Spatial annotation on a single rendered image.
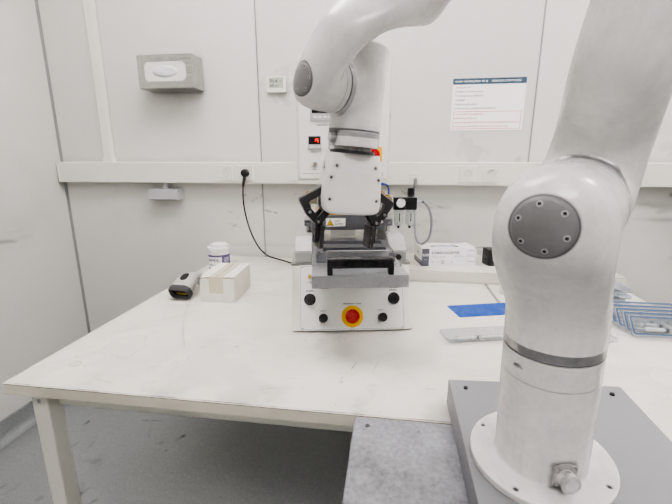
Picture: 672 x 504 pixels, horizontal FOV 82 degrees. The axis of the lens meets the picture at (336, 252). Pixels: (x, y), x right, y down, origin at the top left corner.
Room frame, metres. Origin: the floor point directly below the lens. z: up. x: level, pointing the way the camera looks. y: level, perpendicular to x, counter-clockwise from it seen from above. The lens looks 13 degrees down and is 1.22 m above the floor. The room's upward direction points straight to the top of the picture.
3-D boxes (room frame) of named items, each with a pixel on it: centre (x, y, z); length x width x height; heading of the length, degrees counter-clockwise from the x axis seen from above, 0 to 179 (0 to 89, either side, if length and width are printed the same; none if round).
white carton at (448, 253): (1.60, -0.46, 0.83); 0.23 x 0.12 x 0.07; 93
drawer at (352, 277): (0.98, -0.05, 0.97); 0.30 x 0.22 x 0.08; 3
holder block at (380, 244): (1.03, -0.05, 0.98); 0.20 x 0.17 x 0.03; 93
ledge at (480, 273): (1.57, -0.68, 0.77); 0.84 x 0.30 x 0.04; 82
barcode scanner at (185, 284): (1.35, 0.53, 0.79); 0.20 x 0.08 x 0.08; 172
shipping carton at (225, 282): (1.33, 0.39, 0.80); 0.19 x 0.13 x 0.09; 172
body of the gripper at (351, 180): (0.66, -0.02, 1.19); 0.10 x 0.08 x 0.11; 109
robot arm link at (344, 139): (0.66, -0.03, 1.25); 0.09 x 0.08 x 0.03; 109
